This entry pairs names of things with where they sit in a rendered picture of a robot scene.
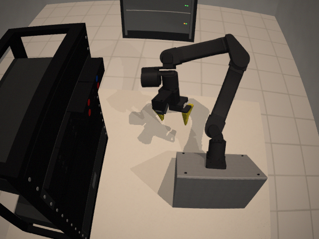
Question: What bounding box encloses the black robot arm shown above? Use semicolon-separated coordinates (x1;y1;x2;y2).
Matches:
141;34;250;169

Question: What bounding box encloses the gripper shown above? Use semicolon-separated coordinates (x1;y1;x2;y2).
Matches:
156;86;193;125

